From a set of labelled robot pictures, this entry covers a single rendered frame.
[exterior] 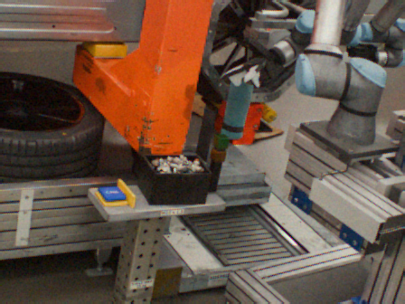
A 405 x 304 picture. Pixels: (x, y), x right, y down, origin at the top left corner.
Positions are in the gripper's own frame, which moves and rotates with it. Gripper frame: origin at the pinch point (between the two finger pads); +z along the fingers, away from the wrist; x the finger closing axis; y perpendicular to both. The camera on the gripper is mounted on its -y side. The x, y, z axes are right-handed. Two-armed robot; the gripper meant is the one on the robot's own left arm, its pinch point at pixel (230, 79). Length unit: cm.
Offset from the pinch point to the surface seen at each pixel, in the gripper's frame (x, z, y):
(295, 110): 172, -125, 96
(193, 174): -3.1, 27.8, 19.3
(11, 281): 47, 87, 35
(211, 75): 40.5, -14.9, 8.0
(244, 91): 29.1, -19.0, 16.7
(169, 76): 7.7, 16.1, -9.5
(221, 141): -1.0, 12.9, 16.2
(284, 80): 42, -45, 27
